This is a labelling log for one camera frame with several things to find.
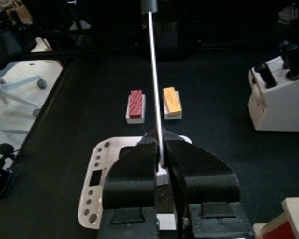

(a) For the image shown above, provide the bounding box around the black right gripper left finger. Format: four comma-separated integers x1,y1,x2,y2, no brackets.
99,140,160,239

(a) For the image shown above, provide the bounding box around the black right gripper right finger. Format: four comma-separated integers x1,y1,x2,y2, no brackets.
163,140,255,239

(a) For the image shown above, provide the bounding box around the white thin rod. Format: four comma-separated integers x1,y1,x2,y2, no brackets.
140,0,166,167

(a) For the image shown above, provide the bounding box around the white tray with round holes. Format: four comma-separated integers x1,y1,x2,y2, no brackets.
77,134,194,231

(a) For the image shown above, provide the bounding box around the red block on white base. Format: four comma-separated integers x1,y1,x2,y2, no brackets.
124,89,147,125

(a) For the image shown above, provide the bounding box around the wooden box with red side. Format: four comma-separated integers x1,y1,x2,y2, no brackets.
253,196,299,239

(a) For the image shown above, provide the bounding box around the orange block on white base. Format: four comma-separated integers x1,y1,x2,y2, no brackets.
162,86,184,121

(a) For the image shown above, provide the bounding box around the white knife block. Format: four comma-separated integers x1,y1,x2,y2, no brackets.
246,55,299,133

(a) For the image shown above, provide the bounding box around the office chair with caster base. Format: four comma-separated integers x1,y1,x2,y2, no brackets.
0,29,48,118

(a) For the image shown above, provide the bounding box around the black knife handle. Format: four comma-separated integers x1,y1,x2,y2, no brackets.
278,40,291,70
285,43,299,81
254,63,278,89

